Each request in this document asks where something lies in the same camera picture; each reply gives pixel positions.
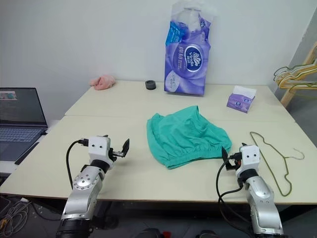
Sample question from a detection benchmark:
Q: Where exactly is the pink cloth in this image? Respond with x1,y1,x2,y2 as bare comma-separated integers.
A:
89,75,116,91

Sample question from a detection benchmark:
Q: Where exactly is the small purple tissue pack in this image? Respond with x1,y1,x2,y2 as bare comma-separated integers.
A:
226,85,257,114

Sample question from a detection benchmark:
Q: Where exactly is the olive wire hanger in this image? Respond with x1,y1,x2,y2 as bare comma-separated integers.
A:
250,131,305,197

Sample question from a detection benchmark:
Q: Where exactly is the green wire hanger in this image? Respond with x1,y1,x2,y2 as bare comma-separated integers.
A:
293,83,317,98

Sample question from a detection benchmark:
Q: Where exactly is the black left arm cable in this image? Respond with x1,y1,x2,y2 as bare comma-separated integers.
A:
65,139,89,190

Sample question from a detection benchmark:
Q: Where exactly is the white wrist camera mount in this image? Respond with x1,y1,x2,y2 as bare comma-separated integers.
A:
238,145,261,175
88,135,117,170

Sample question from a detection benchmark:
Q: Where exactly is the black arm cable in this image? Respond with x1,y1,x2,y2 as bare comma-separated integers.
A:
65,139,89,190
216,158,251,233

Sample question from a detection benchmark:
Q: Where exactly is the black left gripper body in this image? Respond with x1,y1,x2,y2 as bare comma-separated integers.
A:
108,147,125,162

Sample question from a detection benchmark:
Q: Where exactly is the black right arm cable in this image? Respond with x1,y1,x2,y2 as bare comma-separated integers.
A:
216,158,251,233

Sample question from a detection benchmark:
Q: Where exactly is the grey laptop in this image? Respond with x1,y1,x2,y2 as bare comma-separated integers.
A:
0,87,49,152

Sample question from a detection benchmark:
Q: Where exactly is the yellow wire hanger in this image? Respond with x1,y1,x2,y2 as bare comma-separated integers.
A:
276,63,317,89

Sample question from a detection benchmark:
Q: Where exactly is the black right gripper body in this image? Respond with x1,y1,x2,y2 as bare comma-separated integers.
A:
225,153,242,171

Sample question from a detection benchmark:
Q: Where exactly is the purple tissue multipack bag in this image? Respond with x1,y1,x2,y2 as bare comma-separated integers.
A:
163,0,216,97

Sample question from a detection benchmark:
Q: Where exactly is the white floor cable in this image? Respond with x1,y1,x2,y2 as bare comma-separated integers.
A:
0,195,33,237

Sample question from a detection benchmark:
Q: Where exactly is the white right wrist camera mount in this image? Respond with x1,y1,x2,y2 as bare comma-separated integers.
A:
238,145,261,175

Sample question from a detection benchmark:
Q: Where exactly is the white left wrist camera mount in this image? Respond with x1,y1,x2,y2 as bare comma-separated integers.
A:
88,135,117,170

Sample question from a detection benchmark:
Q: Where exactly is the teal green garment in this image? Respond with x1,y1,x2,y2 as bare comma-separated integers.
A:
146,106,233,170

